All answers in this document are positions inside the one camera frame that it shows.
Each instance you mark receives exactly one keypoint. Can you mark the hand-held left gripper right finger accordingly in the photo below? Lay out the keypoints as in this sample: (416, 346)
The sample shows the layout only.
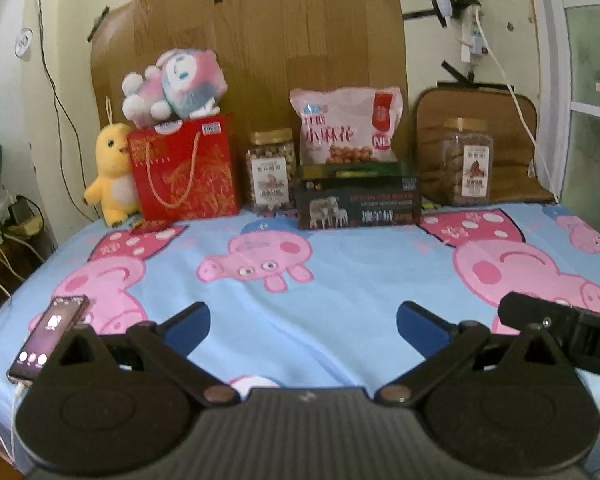
(420, 327)

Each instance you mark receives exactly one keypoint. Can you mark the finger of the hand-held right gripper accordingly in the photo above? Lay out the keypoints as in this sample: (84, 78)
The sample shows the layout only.
(525, 310)

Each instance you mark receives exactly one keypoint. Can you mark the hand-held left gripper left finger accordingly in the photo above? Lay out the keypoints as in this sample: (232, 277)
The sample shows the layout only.
(192, 327)

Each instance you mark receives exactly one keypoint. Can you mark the dark printed box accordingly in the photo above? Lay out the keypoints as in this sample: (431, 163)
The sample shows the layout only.
(360, 210)

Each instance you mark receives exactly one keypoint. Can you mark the blue cartoon pig bedsheet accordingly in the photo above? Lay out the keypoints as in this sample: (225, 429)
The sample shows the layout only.
(330, 300)

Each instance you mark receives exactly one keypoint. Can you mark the smartphone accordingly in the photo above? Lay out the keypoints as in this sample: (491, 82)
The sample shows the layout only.
(50, 335)

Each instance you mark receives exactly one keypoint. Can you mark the red gift bag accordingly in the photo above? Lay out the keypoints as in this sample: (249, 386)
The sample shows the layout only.
(180, 180)

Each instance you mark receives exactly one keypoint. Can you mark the brown cushion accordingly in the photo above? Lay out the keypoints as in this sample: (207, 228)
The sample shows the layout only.
(515, 160)

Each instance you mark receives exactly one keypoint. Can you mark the cookie jar with gold lid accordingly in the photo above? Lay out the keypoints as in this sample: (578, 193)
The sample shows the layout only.
(467, 170)

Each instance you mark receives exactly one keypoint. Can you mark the nut jar with gold lid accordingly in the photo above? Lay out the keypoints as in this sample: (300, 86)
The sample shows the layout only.
(270, 180)

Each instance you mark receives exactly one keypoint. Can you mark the yellow plush chick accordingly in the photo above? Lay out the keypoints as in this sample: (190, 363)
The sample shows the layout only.
(112, 180)

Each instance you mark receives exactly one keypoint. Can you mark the beige power strip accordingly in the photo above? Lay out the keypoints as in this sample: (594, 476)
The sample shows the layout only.
(20, 215)

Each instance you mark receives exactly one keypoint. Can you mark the white and pink snack bag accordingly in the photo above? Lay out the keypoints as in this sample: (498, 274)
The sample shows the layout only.
(330, 135)

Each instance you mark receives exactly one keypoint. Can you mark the pink plush toy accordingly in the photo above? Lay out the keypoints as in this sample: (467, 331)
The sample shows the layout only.
(185, 80)

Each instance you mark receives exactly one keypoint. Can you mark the wood pattern board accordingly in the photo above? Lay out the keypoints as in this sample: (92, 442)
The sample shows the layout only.
(280, 35)

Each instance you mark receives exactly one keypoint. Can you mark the white window frame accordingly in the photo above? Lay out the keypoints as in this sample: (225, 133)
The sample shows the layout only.
(550, 60)

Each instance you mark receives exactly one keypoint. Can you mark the round white wall fixture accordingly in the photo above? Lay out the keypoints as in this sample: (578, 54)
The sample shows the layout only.
(23, 41)

